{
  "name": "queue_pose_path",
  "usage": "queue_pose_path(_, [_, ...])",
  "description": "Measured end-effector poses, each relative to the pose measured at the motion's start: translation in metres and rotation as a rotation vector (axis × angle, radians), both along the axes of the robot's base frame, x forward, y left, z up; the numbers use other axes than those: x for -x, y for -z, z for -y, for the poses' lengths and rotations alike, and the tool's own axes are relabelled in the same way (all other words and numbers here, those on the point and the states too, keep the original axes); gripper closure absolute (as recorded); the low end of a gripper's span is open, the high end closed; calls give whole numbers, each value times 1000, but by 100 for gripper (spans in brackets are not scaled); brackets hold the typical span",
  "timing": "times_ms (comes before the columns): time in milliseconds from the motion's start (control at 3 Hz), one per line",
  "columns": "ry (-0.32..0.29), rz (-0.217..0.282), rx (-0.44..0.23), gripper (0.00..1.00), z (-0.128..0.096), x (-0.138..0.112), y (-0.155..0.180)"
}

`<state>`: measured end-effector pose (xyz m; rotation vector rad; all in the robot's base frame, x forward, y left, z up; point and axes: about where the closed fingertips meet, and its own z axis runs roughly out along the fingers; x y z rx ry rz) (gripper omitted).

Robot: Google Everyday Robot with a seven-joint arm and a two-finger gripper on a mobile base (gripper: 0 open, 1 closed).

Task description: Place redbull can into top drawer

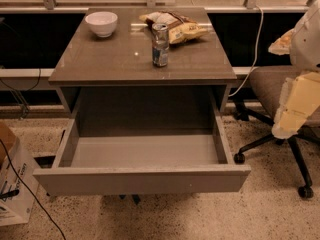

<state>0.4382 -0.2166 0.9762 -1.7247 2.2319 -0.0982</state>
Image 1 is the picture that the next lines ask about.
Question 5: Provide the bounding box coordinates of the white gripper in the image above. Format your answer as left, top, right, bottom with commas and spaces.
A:
268, 0, 320, 139

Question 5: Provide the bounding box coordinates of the silver blue redbull can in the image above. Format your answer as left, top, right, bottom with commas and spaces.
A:
152, 23, 169, 67

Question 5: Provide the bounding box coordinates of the grey cabinet with glossy top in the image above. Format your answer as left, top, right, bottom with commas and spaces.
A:
49, 7, 236, 109

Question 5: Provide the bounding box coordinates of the open grey top drawer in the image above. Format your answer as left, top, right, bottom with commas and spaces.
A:
32, 87, 252, 197

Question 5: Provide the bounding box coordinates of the grey office chair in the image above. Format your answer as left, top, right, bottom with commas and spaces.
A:
233, 65, 320, 199

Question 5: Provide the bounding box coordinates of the yellow brown chip bag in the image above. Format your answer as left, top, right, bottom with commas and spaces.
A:
139, 11, 208, 45

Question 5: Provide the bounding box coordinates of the white ceramic bowl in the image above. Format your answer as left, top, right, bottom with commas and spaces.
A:
85, 11, 118, 37

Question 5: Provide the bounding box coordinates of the white cardboard box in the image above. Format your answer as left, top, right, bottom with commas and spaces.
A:
0, 122, 39, 226

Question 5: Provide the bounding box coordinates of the white cable on right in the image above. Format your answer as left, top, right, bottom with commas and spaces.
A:
228, 5, 265, 98

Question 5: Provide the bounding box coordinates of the black cable on floor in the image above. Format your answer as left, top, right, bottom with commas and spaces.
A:
0, 139, 67, 240

